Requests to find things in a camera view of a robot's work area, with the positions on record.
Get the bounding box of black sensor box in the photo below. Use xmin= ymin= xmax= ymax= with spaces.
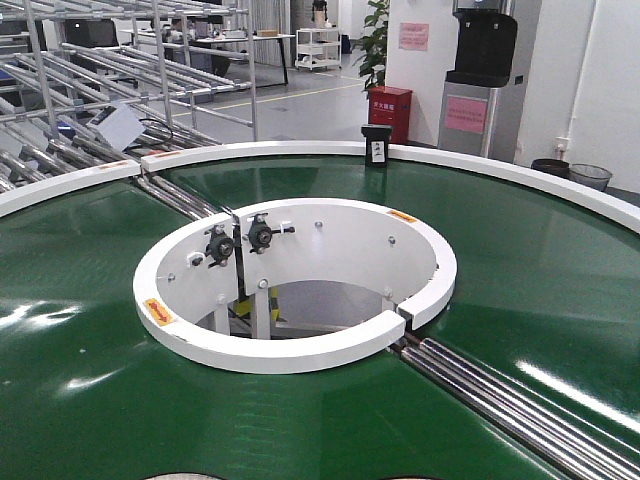
xmin=361 ymin=124 xmax=392 ymax=168

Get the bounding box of red fire extinguisher box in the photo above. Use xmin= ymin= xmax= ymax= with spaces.
xmin=367 ymin=86 xmax=413 ymax=144

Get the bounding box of green potted plant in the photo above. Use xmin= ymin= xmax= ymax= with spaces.
xmin=353 ymin=0 xmax=390 ymax=90

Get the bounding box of white utility cart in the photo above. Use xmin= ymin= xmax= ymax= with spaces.
xmin=294 ymin=28 xmax=342 ymax=71

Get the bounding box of black and silver water dispenser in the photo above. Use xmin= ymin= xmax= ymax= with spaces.
xmin=438 ymin=1 xmax=518 ymax=157

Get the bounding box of white device on rack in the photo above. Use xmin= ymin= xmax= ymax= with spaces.
xmin=87 ymin=103 xmax=145 ymax=151

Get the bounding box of steel roller rack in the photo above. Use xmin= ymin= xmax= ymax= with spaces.
xmin=0 ymin=0 xmax=259 ymax=194

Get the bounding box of steel conveyor rollers right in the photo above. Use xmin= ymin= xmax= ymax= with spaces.
xmin=392 ymin=334 xmax=639 ymax=479

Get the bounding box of white inner ring guard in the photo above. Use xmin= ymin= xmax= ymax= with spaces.
xmin=133 ymin=198 xmax=457 ymax=374

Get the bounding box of black bearing mount right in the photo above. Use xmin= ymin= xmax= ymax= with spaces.
xmin=248 ymin=213 xmax=273 ymax=254

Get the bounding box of black bearing mount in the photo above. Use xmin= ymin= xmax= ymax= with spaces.
xmin=248 ymin=213 xmax=273 ymax=254
xmin=205 ymin=224 xmax=234 ymax=268

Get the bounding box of black bearing mount left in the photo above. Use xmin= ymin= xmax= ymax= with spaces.
xmin=205 ymin=224 xmax=234 ymax=268

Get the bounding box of black wire waste bin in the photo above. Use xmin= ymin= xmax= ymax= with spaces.
xmin=569 ymin=163 xmax=613 ymax=191

